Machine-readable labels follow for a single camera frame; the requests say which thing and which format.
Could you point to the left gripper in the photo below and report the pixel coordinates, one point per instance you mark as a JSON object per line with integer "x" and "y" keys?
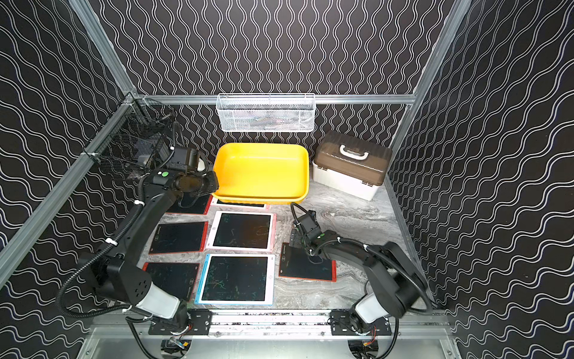
{"x": 197, "y": 183}

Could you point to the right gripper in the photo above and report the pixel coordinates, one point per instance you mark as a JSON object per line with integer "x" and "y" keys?
{"x": 294, "y": 237}

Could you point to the pink white writing tablet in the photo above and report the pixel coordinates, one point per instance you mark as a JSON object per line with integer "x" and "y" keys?
{"x": 220, "y": 203}
{"x": 242, "y": 231}

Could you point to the yellow storage tray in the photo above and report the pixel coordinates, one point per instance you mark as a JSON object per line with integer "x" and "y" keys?
{"x": 262, "y": 173}

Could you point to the blue white writing tablet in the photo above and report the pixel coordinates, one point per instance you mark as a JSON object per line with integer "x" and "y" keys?
{"x": 236, "y": 279}

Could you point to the large red writing tablet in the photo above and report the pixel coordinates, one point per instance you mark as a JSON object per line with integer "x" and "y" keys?
{"x": 177, "y": 279}

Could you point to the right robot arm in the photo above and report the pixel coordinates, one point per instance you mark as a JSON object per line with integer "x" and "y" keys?
{"x": 398, "y": 287}

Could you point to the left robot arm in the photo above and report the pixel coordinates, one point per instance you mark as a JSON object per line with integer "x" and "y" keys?
{"x": 112, "y": 270}

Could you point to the brown white storage case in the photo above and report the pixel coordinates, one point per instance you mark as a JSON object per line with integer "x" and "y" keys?
{"x": 351, "y": 165}

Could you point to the black wire wall basket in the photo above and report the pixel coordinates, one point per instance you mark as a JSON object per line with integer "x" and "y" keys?
{"x": 142, "y": 143}

